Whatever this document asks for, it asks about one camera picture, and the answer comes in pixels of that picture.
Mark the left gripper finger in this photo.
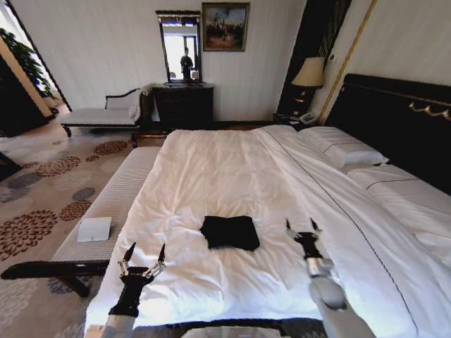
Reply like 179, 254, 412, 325
143, 243, 166, 280
117, 242, 137, 276

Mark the striped bed-end bench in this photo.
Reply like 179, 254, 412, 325
0, 146, 162, 299

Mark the white duvet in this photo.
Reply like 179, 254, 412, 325
86, 125, 451, 338

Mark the white flat box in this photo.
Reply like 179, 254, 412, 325
76, 216, 113, 243

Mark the folded black garment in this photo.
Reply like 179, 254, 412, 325
199, 215, 261, 252

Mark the white pillow with dark piping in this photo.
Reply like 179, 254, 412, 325
347, 164, 451, 254
297, 125, 390, 169

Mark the white robot front shell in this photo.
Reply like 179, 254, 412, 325
181, 327, 283, 338

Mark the patterned floral carpet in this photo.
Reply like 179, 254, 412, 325
0, 125, 168, 338

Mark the white desk telephone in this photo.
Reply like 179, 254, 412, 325
290, 112, 318, 125

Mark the dark wooden nightstand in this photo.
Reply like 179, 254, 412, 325
272, 111, 320, 132

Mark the black padded headboard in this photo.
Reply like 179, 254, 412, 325
323, 73, 451, 196

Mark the table lamp with cream shade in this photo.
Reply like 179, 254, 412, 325
290, 56, 326, 117

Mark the white upholstered chaise longue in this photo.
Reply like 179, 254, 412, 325
59, 87, 149, 138

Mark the dark wooden dresser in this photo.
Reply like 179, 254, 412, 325
151, 82, 215, 132

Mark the gold framed painting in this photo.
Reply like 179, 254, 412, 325
201, 1, 251, 53

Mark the dark framed mirror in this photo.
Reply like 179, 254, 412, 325
155, 9, 206, 85

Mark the green potted plant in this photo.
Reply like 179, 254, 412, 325
0, 27, 59, 101

